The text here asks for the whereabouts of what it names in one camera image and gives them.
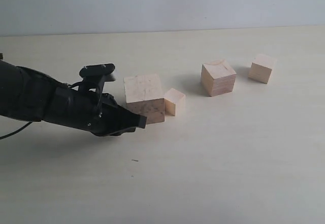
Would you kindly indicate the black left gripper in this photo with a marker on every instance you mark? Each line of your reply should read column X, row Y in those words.
column 84, row 106

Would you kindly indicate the smallest wooden cube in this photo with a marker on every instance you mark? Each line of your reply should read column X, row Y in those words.
column 174, row 101

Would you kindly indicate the medium wooden cube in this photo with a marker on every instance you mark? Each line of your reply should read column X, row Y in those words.
column 218, row 77

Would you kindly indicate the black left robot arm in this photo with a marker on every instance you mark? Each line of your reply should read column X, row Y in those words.
column 32, row 96

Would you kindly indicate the small wooden cube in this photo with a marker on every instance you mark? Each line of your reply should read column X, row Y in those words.
column 261, row 68

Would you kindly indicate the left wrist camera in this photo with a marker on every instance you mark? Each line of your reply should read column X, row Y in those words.
column 95, row 77

